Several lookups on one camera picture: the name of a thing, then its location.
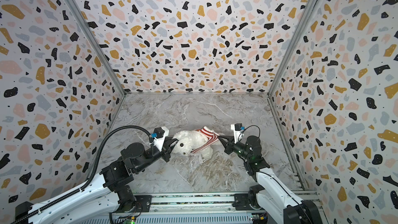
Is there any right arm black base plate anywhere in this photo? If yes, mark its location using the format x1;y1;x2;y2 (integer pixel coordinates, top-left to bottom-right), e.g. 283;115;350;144
232;192;276;211

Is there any black corrugated cable hose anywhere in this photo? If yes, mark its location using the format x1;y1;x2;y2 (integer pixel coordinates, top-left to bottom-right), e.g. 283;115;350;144
9;125;152;224

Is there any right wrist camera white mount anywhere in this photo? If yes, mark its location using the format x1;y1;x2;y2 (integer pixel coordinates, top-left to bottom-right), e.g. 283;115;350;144
231;123;245;144

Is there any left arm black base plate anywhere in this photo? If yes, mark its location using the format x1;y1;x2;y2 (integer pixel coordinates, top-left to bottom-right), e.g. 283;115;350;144
120;195;152;215

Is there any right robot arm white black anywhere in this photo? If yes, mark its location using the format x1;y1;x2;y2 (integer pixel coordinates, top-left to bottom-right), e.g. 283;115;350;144
218;135;322;224

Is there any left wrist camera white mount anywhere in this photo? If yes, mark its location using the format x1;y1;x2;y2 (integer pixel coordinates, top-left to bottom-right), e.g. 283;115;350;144
150;127;169;152

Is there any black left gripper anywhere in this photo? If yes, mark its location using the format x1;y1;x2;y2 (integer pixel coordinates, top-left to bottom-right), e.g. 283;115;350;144
137;134;181;174

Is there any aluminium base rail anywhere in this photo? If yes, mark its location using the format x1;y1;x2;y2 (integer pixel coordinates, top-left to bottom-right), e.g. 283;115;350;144
57;191;325;224

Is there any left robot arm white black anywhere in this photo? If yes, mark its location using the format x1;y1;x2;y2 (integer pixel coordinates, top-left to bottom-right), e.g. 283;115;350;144
15;137;177;224

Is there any red white striped sweater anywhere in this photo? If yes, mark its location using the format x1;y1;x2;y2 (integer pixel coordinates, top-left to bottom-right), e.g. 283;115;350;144
191;127;219;153

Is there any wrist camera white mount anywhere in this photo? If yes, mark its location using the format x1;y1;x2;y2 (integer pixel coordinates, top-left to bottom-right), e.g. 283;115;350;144
231;123;245;144
150;127;169;152

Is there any white plush teddy bear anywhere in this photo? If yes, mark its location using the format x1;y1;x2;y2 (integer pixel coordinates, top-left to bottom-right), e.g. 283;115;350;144
173;130;214;160

